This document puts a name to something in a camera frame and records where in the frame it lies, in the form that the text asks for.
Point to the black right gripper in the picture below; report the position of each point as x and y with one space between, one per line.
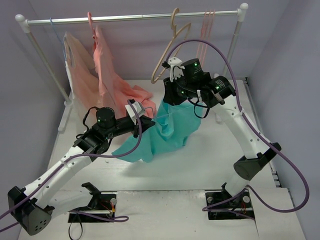
170 93

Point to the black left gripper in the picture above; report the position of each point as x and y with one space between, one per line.
136 126

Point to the teal t shirt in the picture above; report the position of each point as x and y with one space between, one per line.
169 133

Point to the blue plastic hanger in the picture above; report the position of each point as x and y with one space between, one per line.
154 115

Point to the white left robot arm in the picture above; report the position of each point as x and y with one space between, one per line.
36 204

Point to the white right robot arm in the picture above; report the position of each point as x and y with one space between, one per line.
188 81

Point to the salmon pink t shirt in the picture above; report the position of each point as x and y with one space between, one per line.
113 90

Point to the beige plastic hanger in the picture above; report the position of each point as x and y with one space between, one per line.
159 69

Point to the pale peach t shirt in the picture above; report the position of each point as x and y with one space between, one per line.
80 68

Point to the pink plastic hanger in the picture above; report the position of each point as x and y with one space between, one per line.
202 33
205 34

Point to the pink hanger holding shirt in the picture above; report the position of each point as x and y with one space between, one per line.
90 21

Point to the blue hanger holding shirt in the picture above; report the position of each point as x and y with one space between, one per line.
58 38

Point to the white metal clothes rack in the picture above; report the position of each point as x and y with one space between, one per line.
26 25

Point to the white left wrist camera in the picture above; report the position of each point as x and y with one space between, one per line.
134 110

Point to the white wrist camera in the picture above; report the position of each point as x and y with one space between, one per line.
134 110
175 67

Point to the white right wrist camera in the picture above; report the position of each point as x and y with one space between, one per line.
175 67

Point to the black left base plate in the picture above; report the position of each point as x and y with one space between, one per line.
103 209

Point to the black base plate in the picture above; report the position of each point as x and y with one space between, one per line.
103 209
219 209

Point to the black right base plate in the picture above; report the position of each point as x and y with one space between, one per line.
219 209

